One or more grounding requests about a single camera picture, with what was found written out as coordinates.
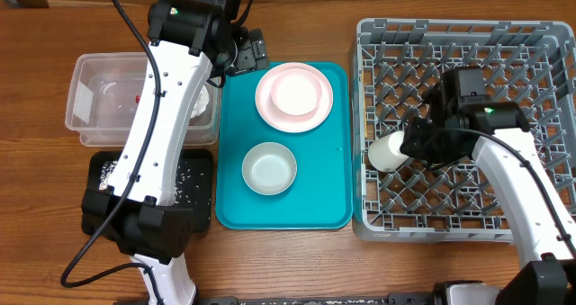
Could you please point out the cream cup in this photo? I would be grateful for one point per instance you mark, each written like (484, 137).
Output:
(385, 153)

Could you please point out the rice and food scraps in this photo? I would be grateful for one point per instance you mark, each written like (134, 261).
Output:
(187, 183)

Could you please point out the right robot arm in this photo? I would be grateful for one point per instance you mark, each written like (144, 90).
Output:
(542, 228)

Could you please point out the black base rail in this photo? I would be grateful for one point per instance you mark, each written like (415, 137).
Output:
(397, 298)

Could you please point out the clear plastic waste bin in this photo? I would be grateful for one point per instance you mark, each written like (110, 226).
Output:
(101, 101)

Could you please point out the large pink plate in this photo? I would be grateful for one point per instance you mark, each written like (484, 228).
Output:
(282, 121)

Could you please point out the grey dishwasher rack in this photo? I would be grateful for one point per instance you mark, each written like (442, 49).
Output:
(395, 61)

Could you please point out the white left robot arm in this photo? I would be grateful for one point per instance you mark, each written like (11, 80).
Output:
(190, 42)

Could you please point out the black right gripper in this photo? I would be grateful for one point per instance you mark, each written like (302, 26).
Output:
(417, 148)

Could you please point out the teal serving tray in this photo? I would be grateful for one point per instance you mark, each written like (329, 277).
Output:
(321, 196)

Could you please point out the black tray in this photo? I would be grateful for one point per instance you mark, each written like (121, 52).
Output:
(203, 158)

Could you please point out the white napkin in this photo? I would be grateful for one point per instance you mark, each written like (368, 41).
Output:
(201, 103)

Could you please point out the grey bowl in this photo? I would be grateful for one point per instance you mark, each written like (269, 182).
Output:
(269, 168)

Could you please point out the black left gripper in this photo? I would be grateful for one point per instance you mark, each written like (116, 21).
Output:
(252, 51)

